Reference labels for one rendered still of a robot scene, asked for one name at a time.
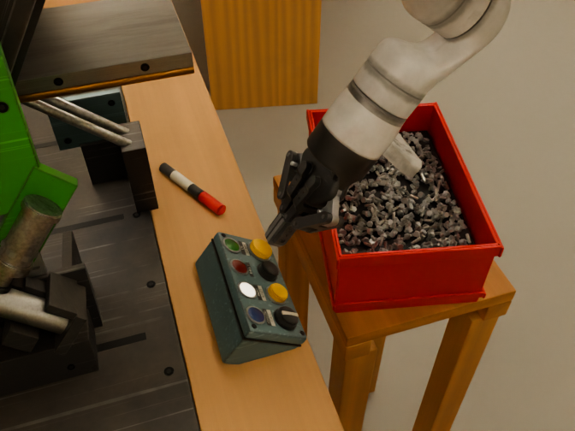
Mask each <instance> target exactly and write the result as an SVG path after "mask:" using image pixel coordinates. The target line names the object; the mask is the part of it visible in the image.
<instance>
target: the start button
mask: <svg viewBox="0 0 575 431"><path fill-rule="evenodd" d="M250 248H251V250H252V252H253V253H254V254H255V255H256V256H257V257H260V258H262V259H268V258H269V257H270V256H271V254H272V249H271V247H270V245H269V244H268V243H267V242H265V241H264V240H262V239H254V240H253V241H252V242H251V244H250Z"/></svg>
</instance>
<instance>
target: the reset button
mask: <svg viewBox="0 0 575 431"><path fill-rule="evenodd" d="M268 293H269V295H270V296H271V297H272V298H273V299H274V300H275V301H277V302H280V303H282V302H284V301H285V300H286V299H287V298H288V291H287V289H286V288H285V287H284V286H283V285H281V284H279V283H274V284H271V285H270V287H269V288H268Z"/></svg>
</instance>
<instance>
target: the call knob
mask: <svg viewBox="0 0 575 431"><path fill-rule="evenodd" d="M276 317H277V319H278V321H279V322H280V323H281V324H282V325H283V326H285V327H287V328H294V327H295V325H296V324H297V323H298V320H299V318H298V313H296V312H295V311H294V310H293V309H291V308H290V307H287V306H282V307H280V308H279V309H278V311H277V312H276Z"/></svg>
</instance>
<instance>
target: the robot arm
mask: <svg viewBox="0 0 575 431"><path fill-rule="evenodd" d="M401 2H402V4H403V6H404V8H405V10H406V11H407V12H408V13H409V14H410V15H411V16H412V17H414V18H415V19H416V20H418V21H420V22H421V23H423V24H425V25H426V26H427V27H428V28H430V29H431V30H433V31H434V33H433V34H432V35H430V36H429V37H428V38H426V39H424V40H422V41H420V42H417V43H413V42H408V41H405V40H402V39H399V38H385V39H384V40H382V41H381V42H380V43H379V44H378V45H377V46H376V48H375V49H374V50H373V51H372V53H371V54H370V56H369V57H368V58H367V60H366V61H365V63H364V64H363V66H362V67H361V69H360V70H359V71H358V72H357V74H356V75H355V76H354V78H353V80H352V81H351V82H350V83H349V84H348V85H347V87H346V88H345V89H344V90H343V91H342V92H341V93H340V94H339V95H338V97H337V98H336V99H335V101H334V102H333V103H332V104H331V106H330V107H329V109H328V110H327V112H326V113H325V114H324V116H323V118H322V119H321V120H320V122H319V123H318V124H317V125H316V127H315V128H314V130H313V131H312V132H311V134H310V136H309V137H308V139H307V146H308V148H306V149H305V150H304V152H303V153H298V152H295V151H288V152H287V155H286V159H285V162H284V166H283V170H282V177H281V181H280V185H279V188H278V193H277V198H278V199H280V200H281V201H282V204H281V205H280V208H279V210H280V212H279V214H278V215H277V216H276V218H275V219H274V221H273V222H272V223H271V224H270V226H269V228H268V231H267V232H266V233H265V238H266V239H267V241H268V244H269V245H274V246H278V247H280V246H284V245H285V244H286V243H287V242H288V241H289V240H290V238H291V237H292V236H293V234H294V233H295V231H296V230H301V231H305V232H307V233H316V232H321V231H325V230H330V229H334V228H338V227H342V226H343V224H344V218H343V217H342V216H339V203H340V202H341V201H342V200H343V199H344V198H345V196H346V194H347V190H348V188H349V186H350V185H351V184H353V183H355V182H357V181H360V180H362V179H363V178H364V177H365V176H366V174H367V173H368V172H369V171H370V169H371V168H372V167H373V165H374V164H375V163H376V161H377V160H378V159H379V157H380V156H381V155H383V156H385V157H386V159H387V160H388V161H390V162H391V163H392V164H393V165H394V166H395V167H396V168H397V169H398V170H399V171H400V172H401V173H402V174H404V175H406V176H409V177H411V178H413V177H414V176H415V174H416V173H417V172H418V171H419V170H420V169H421V168H422V161H421V160H420V159H419V157H418V156H417V155H416V153H415V152H414V151H413V150H412V148H411V147H410V146H409V144H408V143H407V142H406V141H405V140H404V139H403V138H402V136H401V135H400V134H399V131H400V129H401V127H402V126H403V124H404V123H405V121H406V119H407V118H408V117H409V116H410V115H411V113H412V112H413V111H414V110H415V109H416V108H417V106H418V105H419V104H420V102H421V101H422V100H423V98H424V97H425V96H426V94H427V93H428V92H429V91H430V89H431V88H432V87H434V86H435V85H436V84H438V83H439V82H440V81H442V80H443V79H444V78H446V77H447V76H449V75H450V74H451V73H452V72H453V71H454V70H455V69H457V68H458V67H459V66H461V65H462V64H463V63H465V62H466V61H468V60H469V59H470V58H472V57H473V56H475V55H476V54H477V53H478V52H479V51H480V50H482V49H483V48H484V47H485V46H486V45H488V44H489V43H490V42H491V41H492V40H493V39H494V38H495V37H496V35H497V34H498V33H499V31H500V30H501V29H502V28H503V26H504V24H505V22H506V20H507V17H508V14H509V11H510V6H511V0H401ZM289 181H291V183H290V185H288V184H289Z"/></svg>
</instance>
